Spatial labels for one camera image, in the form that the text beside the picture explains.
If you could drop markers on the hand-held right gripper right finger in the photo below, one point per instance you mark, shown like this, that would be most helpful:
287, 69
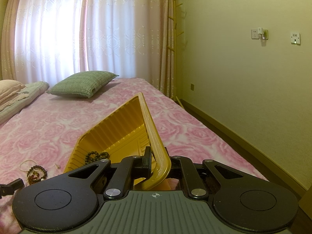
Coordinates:
179, 160

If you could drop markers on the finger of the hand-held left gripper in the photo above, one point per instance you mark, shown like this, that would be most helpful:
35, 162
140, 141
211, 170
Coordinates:
13, 184

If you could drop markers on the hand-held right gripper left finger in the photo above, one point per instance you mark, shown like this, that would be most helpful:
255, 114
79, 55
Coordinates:
147, 165

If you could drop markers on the yellow plastic tray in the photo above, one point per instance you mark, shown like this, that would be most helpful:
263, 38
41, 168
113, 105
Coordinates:
126, 126

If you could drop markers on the beige pillow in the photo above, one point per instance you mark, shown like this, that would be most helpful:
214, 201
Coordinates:
7, 90

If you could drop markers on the green striped quilt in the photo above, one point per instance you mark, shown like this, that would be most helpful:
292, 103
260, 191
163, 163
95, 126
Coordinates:
34, 90

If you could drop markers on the green checked pillow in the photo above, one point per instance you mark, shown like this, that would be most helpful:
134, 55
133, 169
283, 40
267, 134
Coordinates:
80, 84

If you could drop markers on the beige patterned drape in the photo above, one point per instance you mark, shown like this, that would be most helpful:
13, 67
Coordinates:
7, 41
168, 53

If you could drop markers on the yellow bamboo coat rack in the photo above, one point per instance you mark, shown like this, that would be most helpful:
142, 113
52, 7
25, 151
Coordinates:
175, 41

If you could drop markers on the white plug-in night light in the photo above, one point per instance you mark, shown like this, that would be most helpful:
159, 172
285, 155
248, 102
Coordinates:
262, 33

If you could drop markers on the white sheer curtain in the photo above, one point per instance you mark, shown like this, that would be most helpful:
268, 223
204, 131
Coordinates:
61, 29

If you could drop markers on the white wall socket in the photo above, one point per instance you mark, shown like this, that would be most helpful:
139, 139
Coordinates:
254, 34

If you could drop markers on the white wall switch plate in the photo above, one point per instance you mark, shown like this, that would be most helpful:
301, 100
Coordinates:
295, 38

